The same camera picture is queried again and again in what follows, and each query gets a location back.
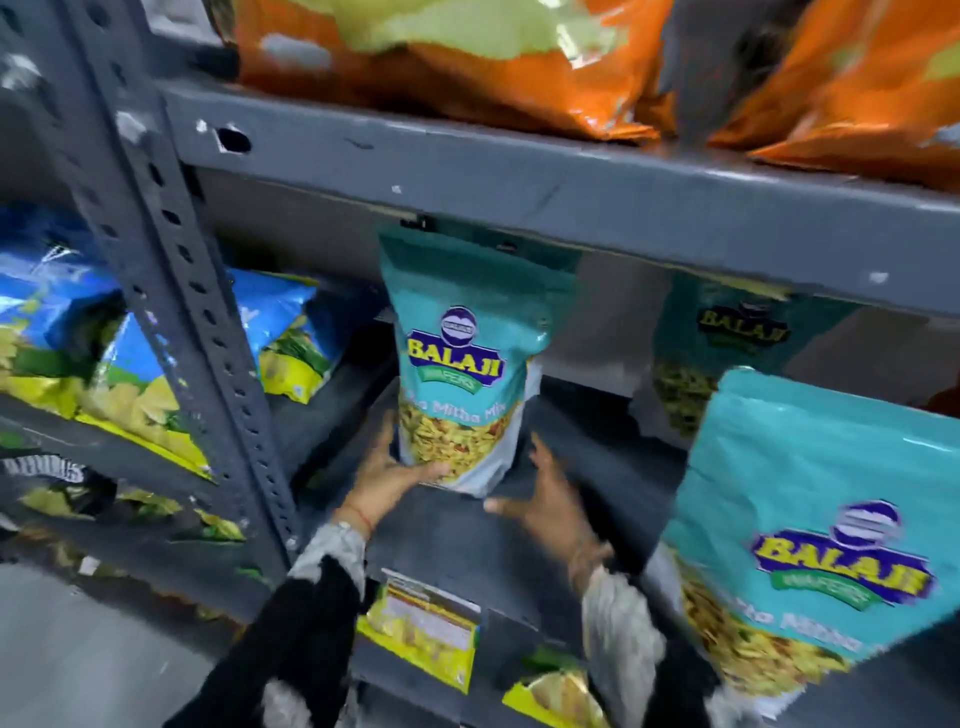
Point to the person's right hand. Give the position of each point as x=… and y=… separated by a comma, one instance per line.
x=555, y=510

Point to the person's left hand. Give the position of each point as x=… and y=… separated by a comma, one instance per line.
x=379, y=487

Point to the person's right thumb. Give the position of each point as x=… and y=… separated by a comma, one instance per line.
x=504, y=506

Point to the person's left thumb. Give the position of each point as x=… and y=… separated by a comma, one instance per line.
x=427, y=472

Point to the teal snack pouch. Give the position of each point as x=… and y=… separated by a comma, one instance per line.
x=810, y=480
x=720, y=330
x=465, y=330

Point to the person's left forearm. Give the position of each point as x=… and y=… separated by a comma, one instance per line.
x=300, y=630

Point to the person's right forearm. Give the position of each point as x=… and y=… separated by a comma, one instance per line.
x=645, y=652

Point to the red thread wristband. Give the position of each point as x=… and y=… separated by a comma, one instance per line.
x=360, y=519

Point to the blue and yellow chips bag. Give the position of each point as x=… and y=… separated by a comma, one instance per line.
x=285, y=330
x=45, y=315
x=142, y=397

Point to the grey metal shelving rack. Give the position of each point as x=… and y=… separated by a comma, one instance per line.
x=525, y=180

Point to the black and yellow snack packet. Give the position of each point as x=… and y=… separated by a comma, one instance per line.
x=82, y=487

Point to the orange and green snack bag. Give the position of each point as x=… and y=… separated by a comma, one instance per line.
x=862, y=97
x=480, y=67

